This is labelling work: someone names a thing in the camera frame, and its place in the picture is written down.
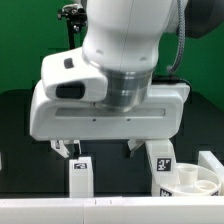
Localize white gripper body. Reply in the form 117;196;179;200
30;83;190;141

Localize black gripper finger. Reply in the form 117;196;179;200
127;139;145;158
50;140;69;158

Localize white round stool seat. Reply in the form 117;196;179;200
159;163;222;197

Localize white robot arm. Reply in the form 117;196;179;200
30;0;224;149

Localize white right wall rail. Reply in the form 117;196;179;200
198;151;224;196

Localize white wall rail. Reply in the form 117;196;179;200
198;151;224;196
0;197;224;224

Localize white front wall rail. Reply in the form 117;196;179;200
0;197;224;224

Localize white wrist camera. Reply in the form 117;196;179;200
41;48;108;102

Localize black cables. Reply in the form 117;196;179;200
166;0;188;74

